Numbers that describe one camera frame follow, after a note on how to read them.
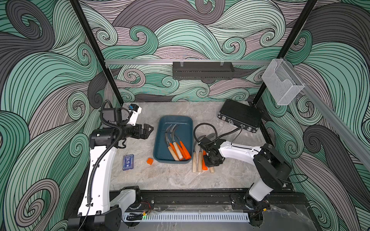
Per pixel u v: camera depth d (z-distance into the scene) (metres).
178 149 0.89
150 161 0.86
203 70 0.95
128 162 0.86
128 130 0.56
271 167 0.45
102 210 0.36
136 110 0.60
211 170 0.83
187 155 0.86
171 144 0.93
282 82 0.79
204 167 0.83
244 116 1.04
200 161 0.87
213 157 0.67
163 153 0.90
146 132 0.60
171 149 0.90
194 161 0.87
